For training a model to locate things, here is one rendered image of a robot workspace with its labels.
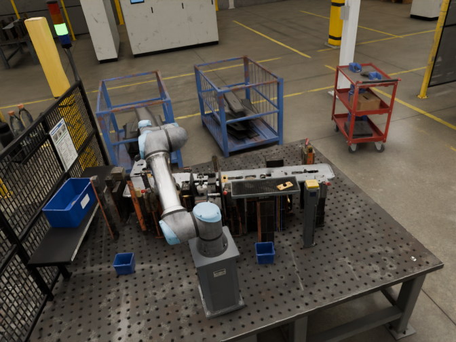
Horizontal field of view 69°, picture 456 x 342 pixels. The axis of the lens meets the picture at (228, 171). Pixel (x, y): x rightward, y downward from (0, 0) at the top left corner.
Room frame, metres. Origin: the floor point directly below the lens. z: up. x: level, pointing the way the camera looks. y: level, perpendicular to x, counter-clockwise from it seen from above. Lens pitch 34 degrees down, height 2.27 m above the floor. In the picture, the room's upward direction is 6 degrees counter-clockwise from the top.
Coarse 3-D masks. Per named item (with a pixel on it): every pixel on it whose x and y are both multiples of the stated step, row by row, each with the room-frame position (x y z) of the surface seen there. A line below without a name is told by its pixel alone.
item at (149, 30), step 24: (120, 0) 9.29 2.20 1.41; (144, 0) 9.42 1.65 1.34; (168, 0) 9.57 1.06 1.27; (192, 0) 9.73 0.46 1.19; (144, 24) 9.39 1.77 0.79; (168, 24) 9.55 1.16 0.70; (192, 24) 9.70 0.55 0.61; (216, 24) 9.89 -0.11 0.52; (144, 48) 9.36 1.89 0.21; (168, 48) 9.53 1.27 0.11
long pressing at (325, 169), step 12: (264, 168) 1.88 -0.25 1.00; (276, 168) 1.86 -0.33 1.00; (288, 168) 1.84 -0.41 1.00; (300, 168) 1.83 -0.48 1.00; (312, 168) 1.82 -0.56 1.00; (324, 168) 1.80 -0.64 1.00; (132, 180) 1.89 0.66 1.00; (180, 180) 1.83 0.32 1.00; (228, 180) 1.78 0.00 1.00; (300, 180) 1.69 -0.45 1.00; (156, 192) 1.73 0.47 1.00
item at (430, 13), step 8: (416, 0) 10.60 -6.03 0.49; (424, 0) 10.31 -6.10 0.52; (432, 0) 10.04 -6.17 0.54; (440, 0) 10.02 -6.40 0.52; (416, 8) 10.54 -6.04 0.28; (424, 8) 10.25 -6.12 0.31; (432, 8) 9.99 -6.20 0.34; (440, 8) 10.04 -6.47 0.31; (416, 16) 10.51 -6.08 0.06; (424, 16) 10.22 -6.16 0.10; (432, 16) 9.98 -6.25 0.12
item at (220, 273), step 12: (192, 240) 1.17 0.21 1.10; (228, 240) 1.14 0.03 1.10; (192, 252) 1.09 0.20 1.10; (228, 252) 1.07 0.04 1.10; (204, 264) 1.01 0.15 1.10; (216, 264) 1.02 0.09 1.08; (228, 264) 1.05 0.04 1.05; (204, 276) 1.03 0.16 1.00; (216, 276) 1.03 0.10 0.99; (228, 276) 1.05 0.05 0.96; (204, 288) 1.04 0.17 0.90; (216, 288) 1.03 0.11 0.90; (228, 288) 1.04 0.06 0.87; (204, 300) 1.06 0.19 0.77; (216, 300) 1.03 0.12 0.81; (228, 300) 1.04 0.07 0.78; (240, 300) 1.08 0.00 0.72; (216, 312) 1.02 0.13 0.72; (228, 312) 1.03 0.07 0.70
